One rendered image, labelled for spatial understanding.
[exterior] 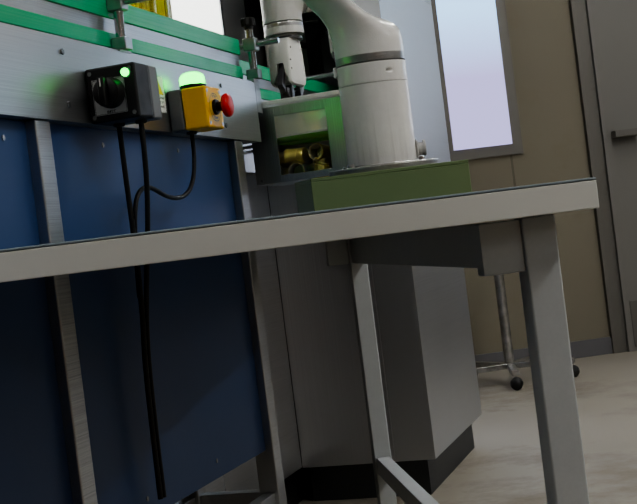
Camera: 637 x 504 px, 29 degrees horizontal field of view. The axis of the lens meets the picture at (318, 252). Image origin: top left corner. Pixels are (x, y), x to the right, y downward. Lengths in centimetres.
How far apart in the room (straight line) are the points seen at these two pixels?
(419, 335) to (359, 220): 198
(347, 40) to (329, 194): 29
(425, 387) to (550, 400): 190
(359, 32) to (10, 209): 74
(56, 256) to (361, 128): 89
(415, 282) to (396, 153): 125
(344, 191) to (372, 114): 17
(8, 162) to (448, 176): 74
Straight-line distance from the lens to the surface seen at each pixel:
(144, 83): 186
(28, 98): 172
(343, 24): 215
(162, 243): 136
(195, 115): 210
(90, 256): 136
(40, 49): 177
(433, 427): 339
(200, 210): 224
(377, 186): 203
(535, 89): 611
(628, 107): 619
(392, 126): 213
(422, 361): 335
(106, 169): 193
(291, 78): 263
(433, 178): 205
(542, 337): 146
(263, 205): 339
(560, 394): 148
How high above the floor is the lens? 72
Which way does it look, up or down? 1 degrees down
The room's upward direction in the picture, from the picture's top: 7 degrees counter-clockwise
